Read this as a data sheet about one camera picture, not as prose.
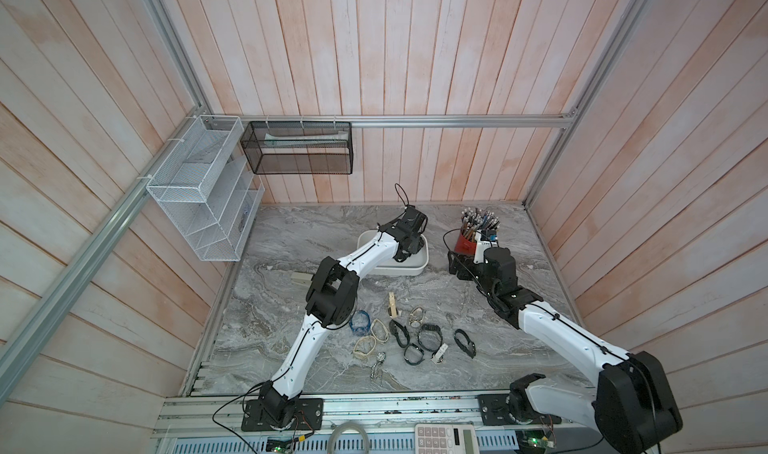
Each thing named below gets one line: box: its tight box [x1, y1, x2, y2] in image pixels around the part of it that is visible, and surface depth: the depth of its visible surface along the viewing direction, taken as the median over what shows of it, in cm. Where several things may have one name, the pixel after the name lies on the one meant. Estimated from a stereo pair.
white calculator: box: [415, 424, 480, 454], surface depth 70 cm
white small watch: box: [430, 343, 449, 364], surface depth 81 cm
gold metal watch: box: [409, 306, 424, 328], surface depth 92 cm
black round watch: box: [417, 323, 443, 359], surface depth 87 cm
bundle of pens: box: [461, 207, 500, 243], surface depth 95 cm
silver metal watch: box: [369, 351, 387, 379], surface depth 83 cm
